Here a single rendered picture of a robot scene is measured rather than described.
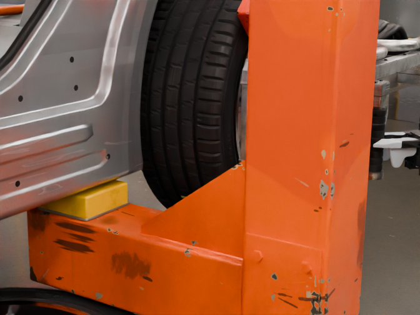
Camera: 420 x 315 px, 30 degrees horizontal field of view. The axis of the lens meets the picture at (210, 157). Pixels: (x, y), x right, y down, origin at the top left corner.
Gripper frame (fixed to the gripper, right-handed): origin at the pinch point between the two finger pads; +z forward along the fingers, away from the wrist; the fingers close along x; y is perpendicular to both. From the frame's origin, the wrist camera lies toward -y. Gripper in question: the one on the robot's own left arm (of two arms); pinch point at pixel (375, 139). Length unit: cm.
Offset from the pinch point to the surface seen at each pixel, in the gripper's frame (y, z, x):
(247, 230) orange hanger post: 8.7, 33.9, -25.6
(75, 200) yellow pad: 11, 61, 4
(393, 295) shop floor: 83, -55, 97
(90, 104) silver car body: -8, 58, 4
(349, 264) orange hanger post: 14.5, 16.6, -29.5
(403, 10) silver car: -9, -120, 241
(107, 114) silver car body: -6, 54, 6
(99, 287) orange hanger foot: 28, 57, -2
